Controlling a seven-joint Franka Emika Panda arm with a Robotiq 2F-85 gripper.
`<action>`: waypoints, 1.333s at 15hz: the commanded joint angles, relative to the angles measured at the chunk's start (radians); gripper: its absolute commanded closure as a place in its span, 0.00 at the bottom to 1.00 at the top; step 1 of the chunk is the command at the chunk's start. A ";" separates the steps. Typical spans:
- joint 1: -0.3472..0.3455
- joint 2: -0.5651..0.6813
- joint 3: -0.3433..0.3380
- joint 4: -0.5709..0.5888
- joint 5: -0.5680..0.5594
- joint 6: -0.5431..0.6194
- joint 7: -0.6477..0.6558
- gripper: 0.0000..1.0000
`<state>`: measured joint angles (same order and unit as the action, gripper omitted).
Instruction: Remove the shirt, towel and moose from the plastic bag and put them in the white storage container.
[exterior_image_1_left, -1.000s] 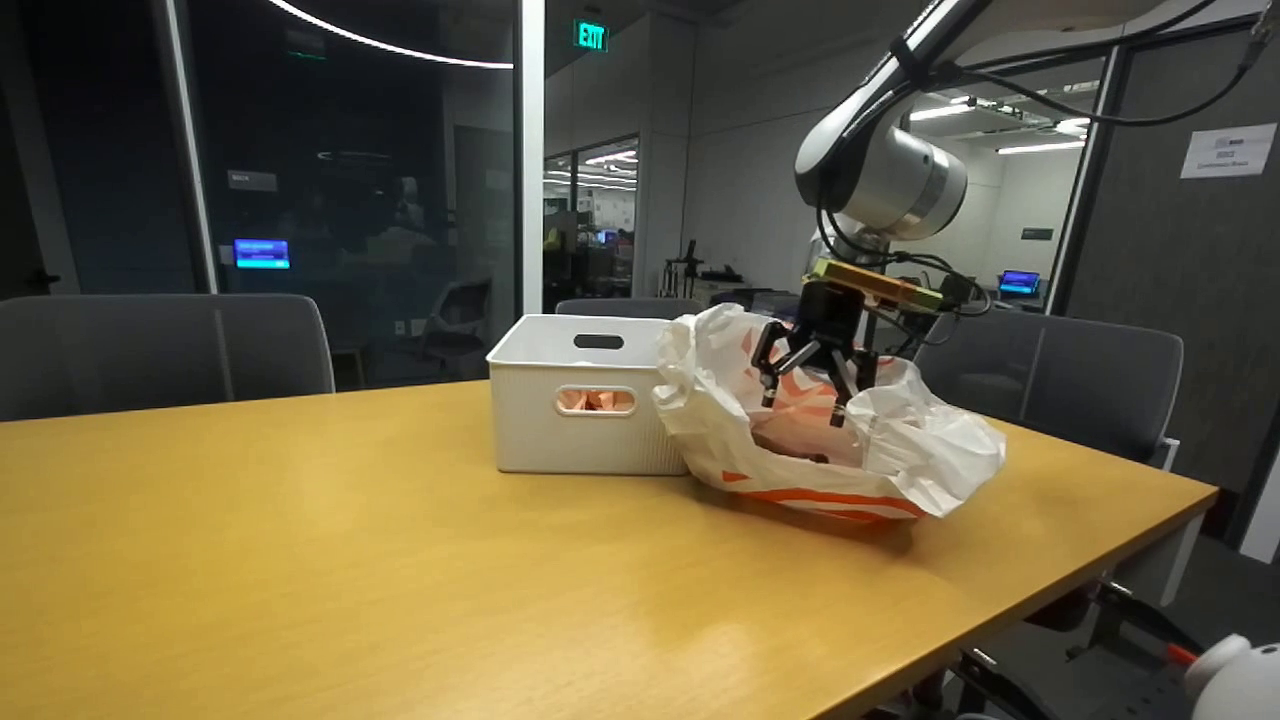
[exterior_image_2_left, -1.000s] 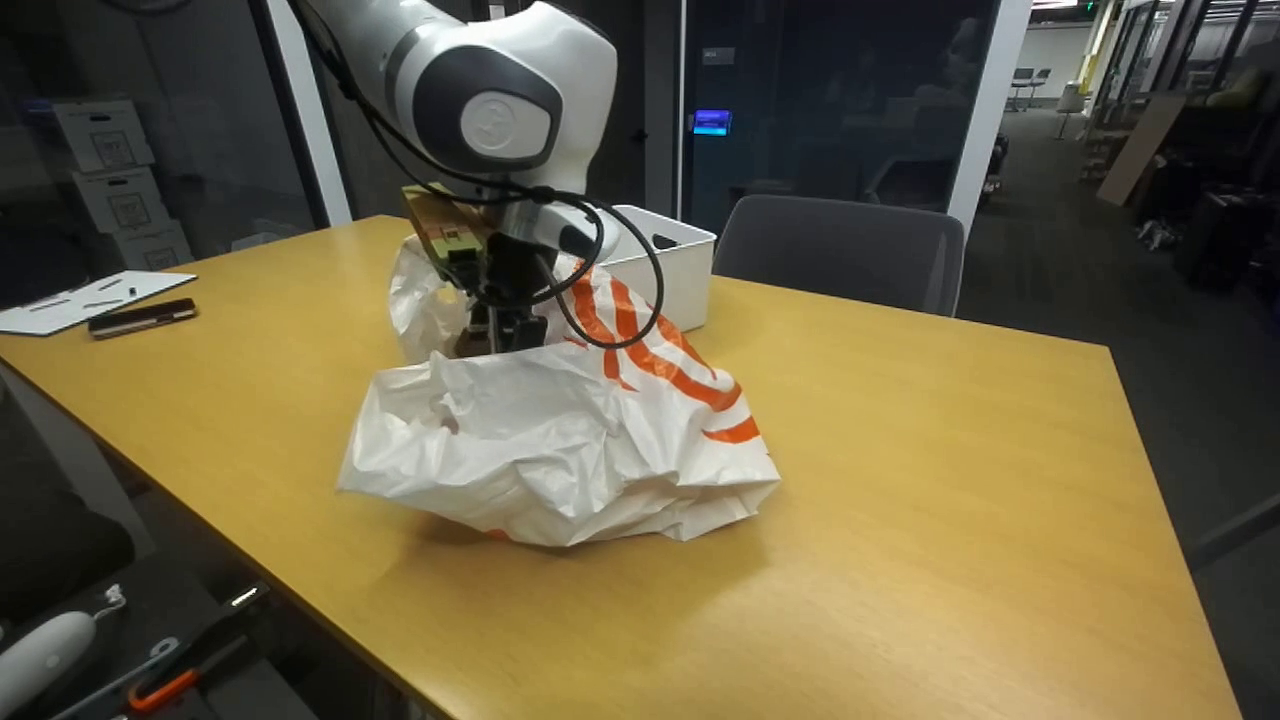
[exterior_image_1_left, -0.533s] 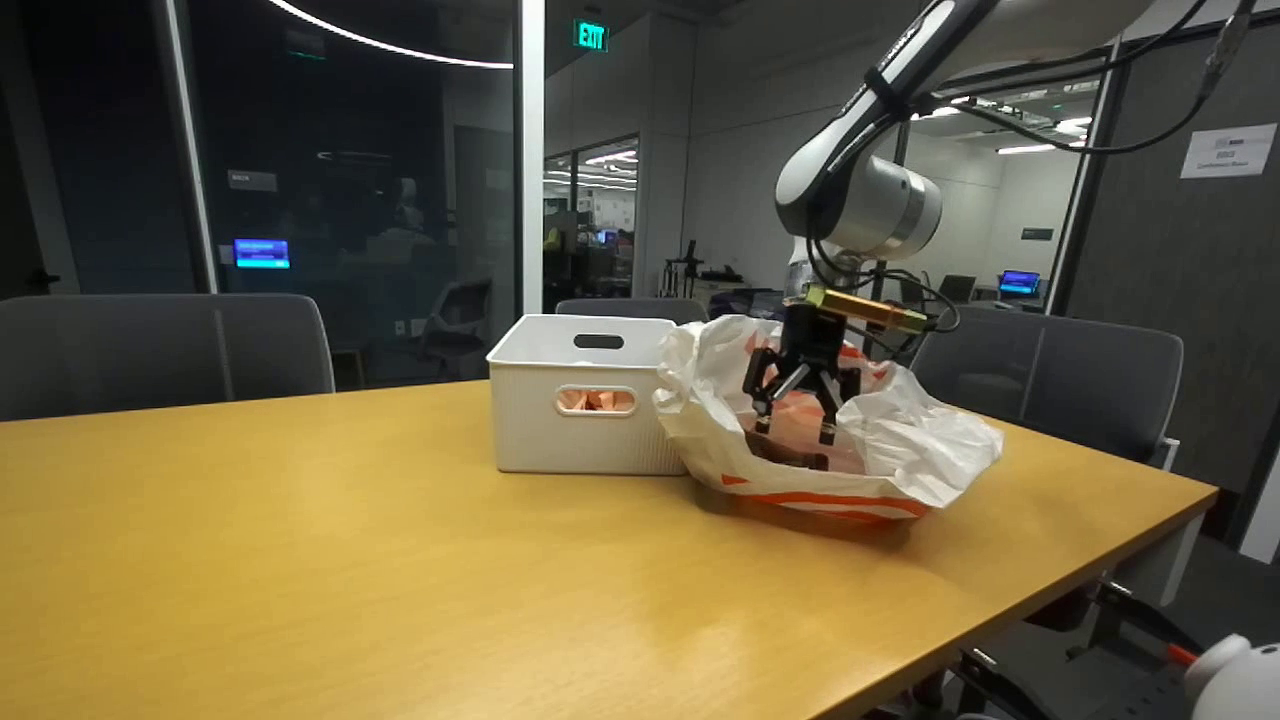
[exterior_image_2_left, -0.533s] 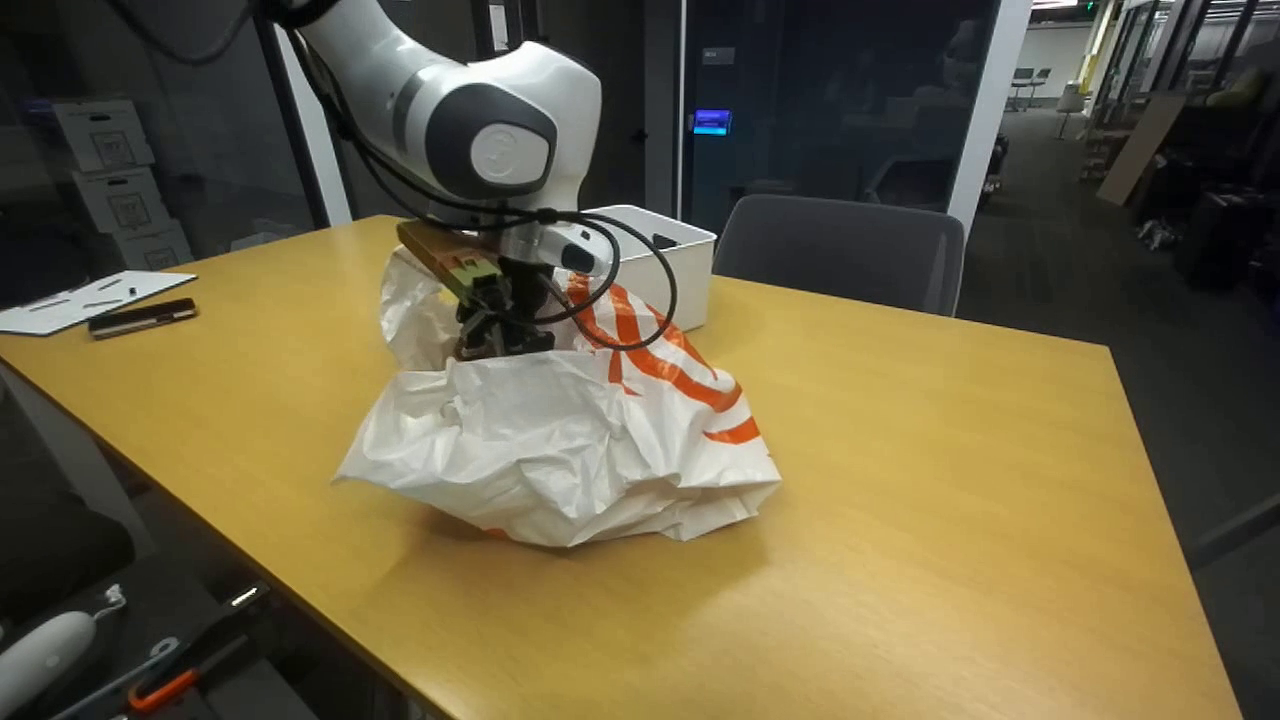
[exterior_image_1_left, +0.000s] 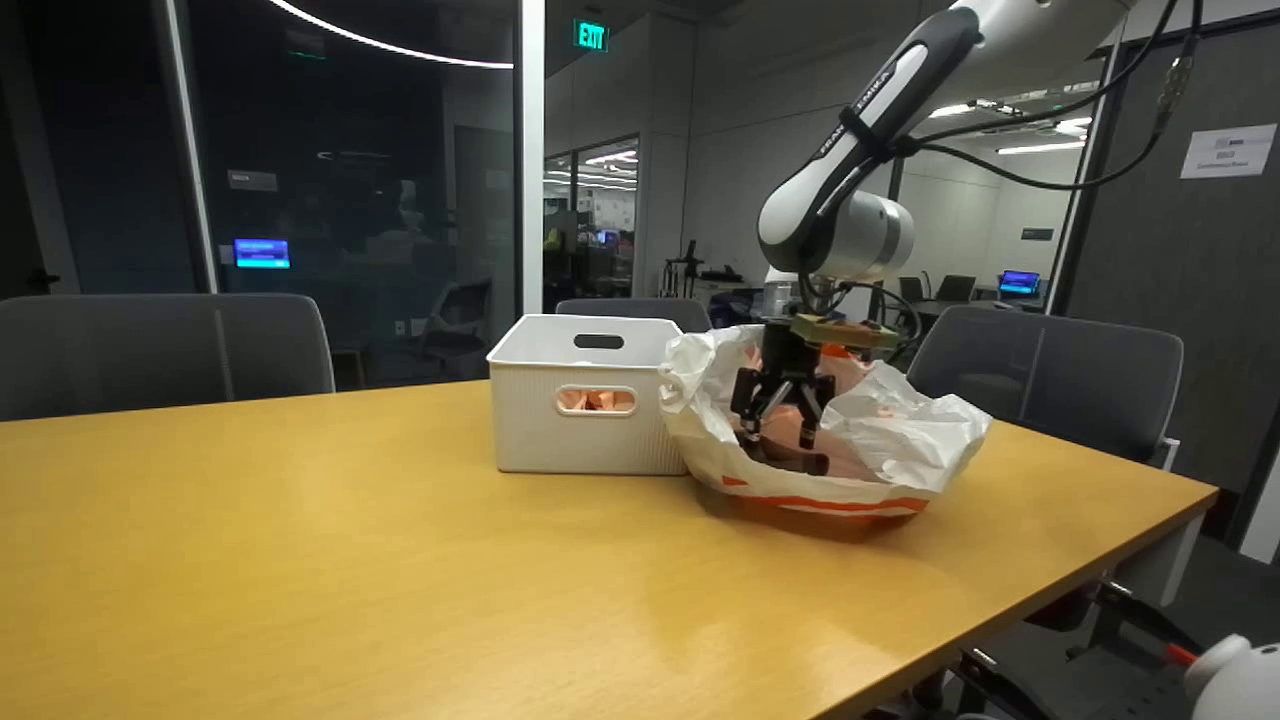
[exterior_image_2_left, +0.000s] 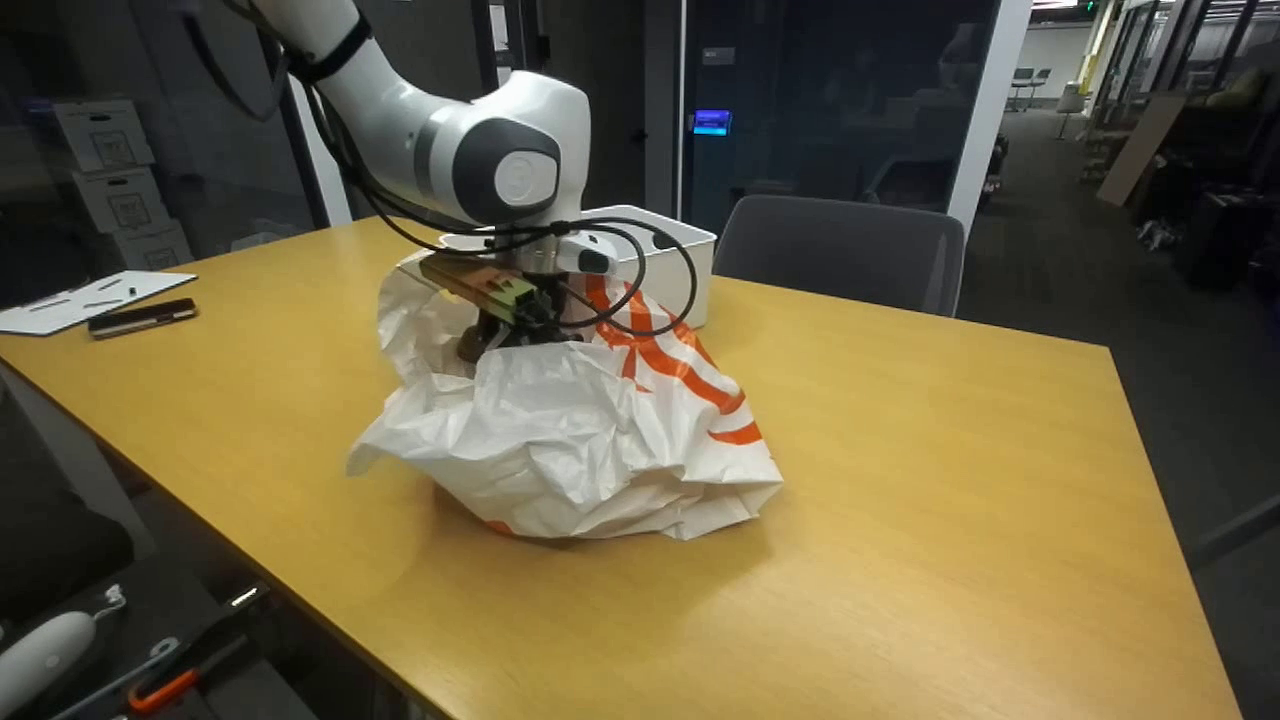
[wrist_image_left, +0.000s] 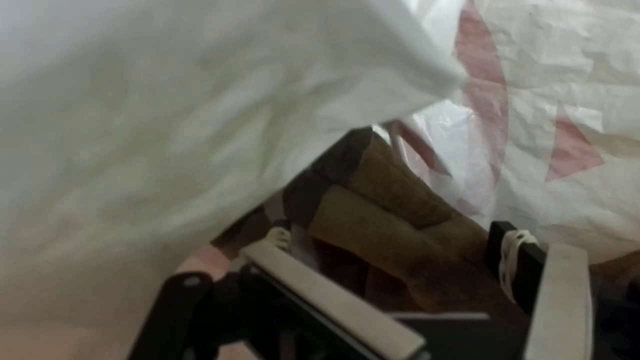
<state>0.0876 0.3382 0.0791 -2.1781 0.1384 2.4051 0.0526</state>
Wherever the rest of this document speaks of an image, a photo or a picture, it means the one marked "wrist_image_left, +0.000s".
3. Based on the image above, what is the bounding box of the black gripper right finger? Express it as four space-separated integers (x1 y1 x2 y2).
484 222 640 360

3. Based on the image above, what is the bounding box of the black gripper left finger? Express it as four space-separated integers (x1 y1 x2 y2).
126 241 429 360

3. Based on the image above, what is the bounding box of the brown plush moose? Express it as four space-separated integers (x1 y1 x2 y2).
212 126 640 329

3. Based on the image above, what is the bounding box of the white orange plastic bag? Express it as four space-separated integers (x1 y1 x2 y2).
0 0 640 317

